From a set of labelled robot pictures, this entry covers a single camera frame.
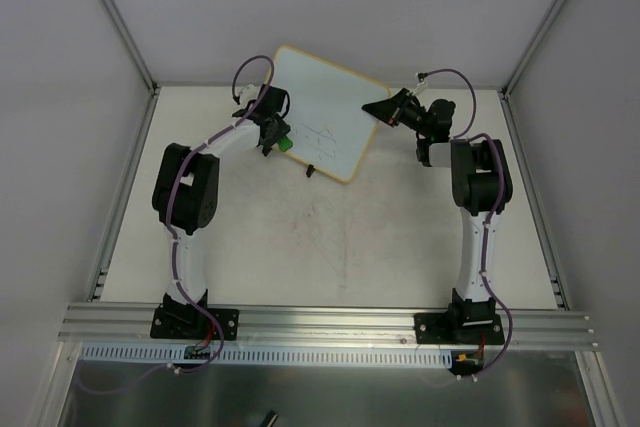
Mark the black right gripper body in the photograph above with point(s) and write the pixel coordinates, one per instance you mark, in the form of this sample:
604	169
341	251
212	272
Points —
395	110

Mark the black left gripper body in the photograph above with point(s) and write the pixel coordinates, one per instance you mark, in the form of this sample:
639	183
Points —
273	132

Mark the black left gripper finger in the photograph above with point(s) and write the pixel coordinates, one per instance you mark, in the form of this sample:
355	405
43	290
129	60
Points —
267	147
281	133

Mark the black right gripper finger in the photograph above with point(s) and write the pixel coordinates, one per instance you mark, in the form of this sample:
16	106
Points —
386	109
390	118

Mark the green whiteboard eraser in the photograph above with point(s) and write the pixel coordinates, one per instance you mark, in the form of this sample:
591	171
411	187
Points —
285	144

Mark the yellow framed whiteboard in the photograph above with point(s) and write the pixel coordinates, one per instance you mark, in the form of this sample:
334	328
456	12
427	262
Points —
329	129

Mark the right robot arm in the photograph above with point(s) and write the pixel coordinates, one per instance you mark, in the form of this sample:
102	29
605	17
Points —
481	188

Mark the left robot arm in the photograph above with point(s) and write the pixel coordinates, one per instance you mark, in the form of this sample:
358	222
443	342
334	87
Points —
185	197

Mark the small black object bottom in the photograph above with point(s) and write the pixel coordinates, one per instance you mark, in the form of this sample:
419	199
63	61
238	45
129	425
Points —
270	419

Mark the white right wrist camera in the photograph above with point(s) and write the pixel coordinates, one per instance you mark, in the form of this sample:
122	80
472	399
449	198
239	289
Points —
422	82

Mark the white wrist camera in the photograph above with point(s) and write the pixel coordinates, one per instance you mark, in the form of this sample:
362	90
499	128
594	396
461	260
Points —
422	82
246	94

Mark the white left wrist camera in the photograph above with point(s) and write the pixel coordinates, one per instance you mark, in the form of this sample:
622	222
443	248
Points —
246	94

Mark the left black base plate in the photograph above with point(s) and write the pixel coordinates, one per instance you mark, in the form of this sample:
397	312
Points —
188	323

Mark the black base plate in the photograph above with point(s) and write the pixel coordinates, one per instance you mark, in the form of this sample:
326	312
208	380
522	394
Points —
442	328
188	323

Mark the aluminium mounting rail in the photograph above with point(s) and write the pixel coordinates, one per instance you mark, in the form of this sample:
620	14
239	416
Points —
548	330

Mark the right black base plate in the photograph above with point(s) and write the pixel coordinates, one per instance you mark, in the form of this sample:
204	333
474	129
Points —
442	328

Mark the right aluminium frame post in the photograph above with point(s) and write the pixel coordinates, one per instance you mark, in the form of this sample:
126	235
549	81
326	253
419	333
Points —
540	34

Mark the aluminium frame post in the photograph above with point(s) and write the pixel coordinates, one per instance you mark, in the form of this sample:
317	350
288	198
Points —
540	34
123	32

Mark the left aluminium frame post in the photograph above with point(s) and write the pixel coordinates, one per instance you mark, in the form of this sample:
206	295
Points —
123	32

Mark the white slotted cable duct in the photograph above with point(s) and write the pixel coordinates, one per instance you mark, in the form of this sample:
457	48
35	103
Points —
268	355

